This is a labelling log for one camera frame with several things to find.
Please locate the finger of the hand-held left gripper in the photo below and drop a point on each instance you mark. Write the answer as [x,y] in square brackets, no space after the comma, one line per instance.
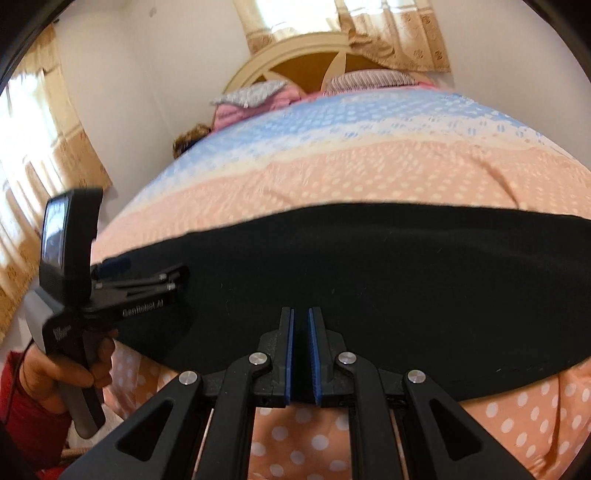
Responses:
[113,266]
[157,281]

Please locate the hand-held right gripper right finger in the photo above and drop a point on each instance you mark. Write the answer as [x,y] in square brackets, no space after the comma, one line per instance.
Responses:
[314,355]

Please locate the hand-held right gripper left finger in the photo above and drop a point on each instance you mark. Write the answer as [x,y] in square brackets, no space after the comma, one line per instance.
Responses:
[289,355]

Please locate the black pants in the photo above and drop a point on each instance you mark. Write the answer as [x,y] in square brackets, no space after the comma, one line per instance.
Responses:
[392,286]

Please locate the person's left hand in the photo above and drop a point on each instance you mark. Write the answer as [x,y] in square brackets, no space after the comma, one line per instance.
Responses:
[69,374]

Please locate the beige side window curtain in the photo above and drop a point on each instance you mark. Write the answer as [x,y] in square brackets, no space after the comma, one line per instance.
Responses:
[41,161]

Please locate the brown furry toy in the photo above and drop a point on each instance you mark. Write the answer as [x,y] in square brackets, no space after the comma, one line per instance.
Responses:
[189,138]

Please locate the pink folded blanket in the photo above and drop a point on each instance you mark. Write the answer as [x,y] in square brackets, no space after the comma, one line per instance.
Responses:
[231,115]

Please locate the polka dot bed blanket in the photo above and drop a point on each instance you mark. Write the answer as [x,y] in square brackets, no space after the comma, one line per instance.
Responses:
[369,175]

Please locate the grey patterned pillow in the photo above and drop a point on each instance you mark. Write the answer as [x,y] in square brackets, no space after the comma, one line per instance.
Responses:
[249,94]

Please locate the cream wooden headboard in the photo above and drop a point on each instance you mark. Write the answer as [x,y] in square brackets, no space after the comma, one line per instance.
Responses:
[295,53]

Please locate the striped pillow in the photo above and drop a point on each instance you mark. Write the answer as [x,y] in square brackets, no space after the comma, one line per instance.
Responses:
[369,79]

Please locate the beige curtain behind headboard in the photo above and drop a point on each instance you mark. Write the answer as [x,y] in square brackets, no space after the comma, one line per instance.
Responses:
[397,32]

